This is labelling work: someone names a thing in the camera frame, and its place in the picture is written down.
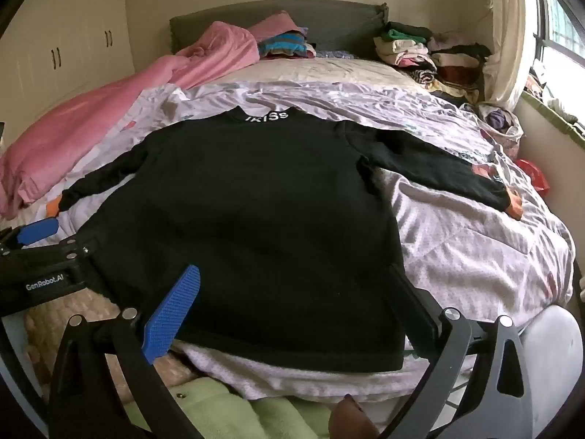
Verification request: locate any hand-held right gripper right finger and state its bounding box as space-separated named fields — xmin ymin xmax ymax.
xmin=379 ymin=263 xmax=535 ymax=439

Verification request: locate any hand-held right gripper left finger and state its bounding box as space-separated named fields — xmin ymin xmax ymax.
xmin=48 ymin=264 xmax=202 ymax=439

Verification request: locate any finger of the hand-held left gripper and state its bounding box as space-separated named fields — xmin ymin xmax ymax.
xmin=55 ymin=237 xmax=103 ymax=262
xmin=0 ymin=217 xmax=61 ymax=257

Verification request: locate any black t-shirt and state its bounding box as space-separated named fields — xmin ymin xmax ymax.
xmin=58 ymin=106 xmax=524 ymax=373

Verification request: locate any plastic bag of clothes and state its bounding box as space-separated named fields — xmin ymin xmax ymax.
xmin=478 ymin=103 xmax=524 ymax=145

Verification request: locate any pile of folded clothes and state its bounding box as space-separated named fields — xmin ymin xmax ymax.
xmin=372 ymin=22 xmax=494 ymax=101

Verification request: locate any beige fluffy rug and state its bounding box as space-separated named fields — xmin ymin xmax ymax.
xmin=23 ymin=284 xmax=202 ymax=403

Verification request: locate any pink blanket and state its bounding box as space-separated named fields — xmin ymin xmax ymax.
xmin=0 ymin=23 xmax=261 ymax=220

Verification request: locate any brown rounded object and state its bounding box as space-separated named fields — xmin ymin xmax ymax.
xmin=329 ymin=395 xmax=380 ymax=439

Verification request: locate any red plastic object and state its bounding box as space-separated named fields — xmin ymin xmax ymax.
xmin=516 ymin=158 xmax=549 ymax=193

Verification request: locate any cream wardrobe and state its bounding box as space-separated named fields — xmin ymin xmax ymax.
xmin=0 ymin=0 xmax=135 ymax=115

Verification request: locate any green windowsill cloth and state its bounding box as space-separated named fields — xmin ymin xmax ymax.
xmin=521 ymin=89 xmax=585 ymax=149

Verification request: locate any cream bedspread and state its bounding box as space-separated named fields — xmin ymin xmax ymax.
xmin=215 ymin=55 xmax=435 ymax=98

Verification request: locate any striped folded cloth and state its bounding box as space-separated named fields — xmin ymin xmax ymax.
xmin=258 ymin=31 xmax=318 ymax=59

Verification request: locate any cream curtain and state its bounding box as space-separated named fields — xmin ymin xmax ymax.
xmin=484 ymin=0 xmax=537 ymax=108

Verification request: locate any grey-green padded headboard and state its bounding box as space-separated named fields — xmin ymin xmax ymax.
xmin=169 ymin=0 xmax=389 ymax=58

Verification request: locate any window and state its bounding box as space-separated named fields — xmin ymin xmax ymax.
xmin=532 ymin=0 xmax=585 ymax=74

